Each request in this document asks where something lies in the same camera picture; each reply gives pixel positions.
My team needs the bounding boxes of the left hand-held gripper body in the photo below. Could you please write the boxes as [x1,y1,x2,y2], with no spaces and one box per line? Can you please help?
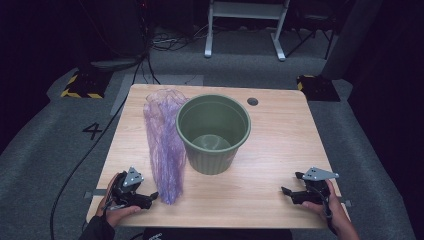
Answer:
[110,166,151,210]

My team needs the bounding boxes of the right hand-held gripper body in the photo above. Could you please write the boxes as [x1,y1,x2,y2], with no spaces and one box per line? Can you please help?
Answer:
[291,166,340,206]

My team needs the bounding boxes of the purple plastic bag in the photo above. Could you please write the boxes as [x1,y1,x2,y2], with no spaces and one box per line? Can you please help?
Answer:
[143,87,190,205]

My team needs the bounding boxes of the green plastic bin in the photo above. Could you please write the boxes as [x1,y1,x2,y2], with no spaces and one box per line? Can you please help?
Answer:
[175,94,252,176]

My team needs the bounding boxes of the person's left hand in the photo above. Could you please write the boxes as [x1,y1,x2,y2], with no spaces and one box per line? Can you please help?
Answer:
[96,173,143,229]

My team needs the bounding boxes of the person's right hand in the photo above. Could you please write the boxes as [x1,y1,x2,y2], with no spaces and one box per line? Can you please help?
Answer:
[301,179,348,231]

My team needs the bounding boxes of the black yellow striped base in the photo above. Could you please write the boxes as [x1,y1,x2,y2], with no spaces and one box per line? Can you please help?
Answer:
[296,74,341,102]
[60,71,113,100]

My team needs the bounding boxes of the black tripod stand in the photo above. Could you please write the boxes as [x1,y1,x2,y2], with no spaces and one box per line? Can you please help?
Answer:
[285,9,336,61]

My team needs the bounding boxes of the grey pillar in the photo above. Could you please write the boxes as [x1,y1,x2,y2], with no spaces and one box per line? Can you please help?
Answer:
[321,0,385,81]

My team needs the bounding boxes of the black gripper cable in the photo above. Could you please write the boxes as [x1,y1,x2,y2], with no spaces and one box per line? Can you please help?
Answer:
[318,188,338,235]

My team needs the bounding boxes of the long black floor cable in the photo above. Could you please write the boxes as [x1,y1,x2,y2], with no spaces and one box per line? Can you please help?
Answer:
[49,59,152,240]

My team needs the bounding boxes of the bundle of floor cables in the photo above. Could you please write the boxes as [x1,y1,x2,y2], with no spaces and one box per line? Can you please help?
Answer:
[151,23,210,53]

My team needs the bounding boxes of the white desk frame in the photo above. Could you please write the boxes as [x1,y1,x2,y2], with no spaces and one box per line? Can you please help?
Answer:
[204,0,291,62]

